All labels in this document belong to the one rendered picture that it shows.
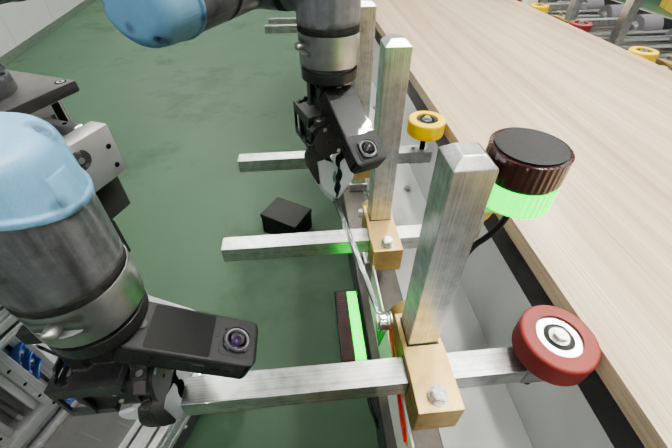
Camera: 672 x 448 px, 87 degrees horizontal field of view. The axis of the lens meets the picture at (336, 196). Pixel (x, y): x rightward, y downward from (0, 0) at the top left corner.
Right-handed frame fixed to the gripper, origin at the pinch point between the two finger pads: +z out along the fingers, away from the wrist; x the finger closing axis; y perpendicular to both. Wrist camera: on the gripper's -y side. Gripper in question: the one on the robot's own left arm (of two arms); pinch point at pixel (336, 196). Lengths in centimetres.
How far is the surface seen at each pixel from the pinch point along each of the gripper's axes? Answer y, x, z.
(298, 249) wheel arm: 0.3, 6.9, 9.7
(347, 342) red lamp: -12.9, 4.0, 20.8
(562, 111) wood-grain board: 6, -60, 1
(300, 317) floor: 37, -2, 91
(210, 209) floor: 117, 19, 91
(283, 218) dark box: 81, -11, 79
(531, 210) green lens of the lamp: -27.4, -3.5, -18.0
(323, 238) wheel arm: -0.1, 2.4, 8.6
